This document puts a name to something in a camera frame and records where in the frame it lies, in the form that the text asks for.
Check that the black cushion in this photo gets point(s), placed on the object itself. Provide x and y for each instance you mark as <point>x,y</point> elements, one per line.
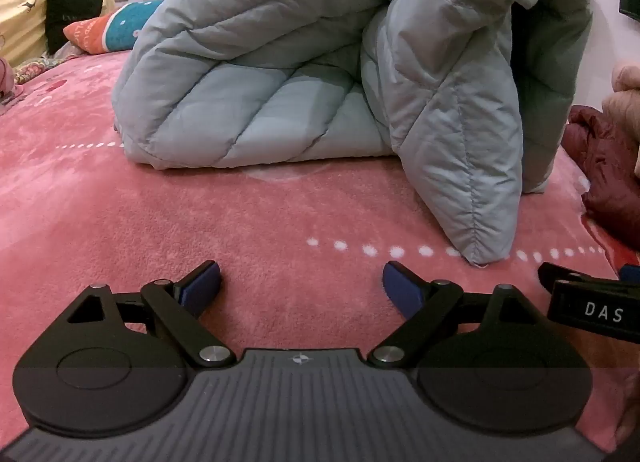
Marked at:
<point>70,12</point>

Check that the orange teal rabbit-print quilt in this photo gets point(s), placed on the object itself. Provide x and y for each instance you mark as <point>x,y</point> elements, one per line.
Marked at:
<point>115,27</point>

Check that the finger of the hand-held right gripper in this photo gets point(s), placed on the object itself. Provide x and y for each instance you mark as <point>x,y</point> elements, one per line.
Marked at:
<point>555,273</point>
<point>631,273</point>

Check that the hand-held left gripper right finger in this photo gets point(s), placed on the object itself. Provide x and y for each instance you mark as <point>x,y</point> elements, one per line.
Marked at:
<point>400,287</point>

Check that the floral cloth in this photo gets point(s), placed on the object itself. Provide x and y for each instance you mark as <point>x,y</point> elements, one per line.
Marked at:
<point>35,67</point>

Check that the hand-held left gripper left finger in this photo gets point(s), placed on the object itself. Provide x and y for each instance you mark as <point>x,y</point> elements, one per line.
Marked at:
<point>202,286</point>

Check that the light blue down jacket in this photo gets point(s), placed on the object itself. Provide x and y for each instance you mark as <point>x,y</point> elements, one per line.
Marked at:
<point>300,42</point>

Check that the pink pillows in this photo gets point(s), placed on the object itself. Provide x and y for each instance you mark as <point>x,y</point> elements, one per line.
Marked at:
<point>4,77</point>

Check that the dark red jacket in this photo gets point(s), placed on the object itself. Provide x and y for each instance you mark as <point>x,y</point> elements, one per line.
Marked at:
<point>610,167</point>

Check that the pink heart-print blanket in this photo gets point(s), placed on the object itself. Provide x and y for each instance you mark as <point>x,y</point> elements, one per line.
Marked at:
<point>150,217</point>

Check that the pink fluffy pillow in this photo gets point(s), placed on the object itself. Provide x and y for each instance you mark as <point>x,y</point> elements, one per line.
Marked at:
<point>627,102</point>

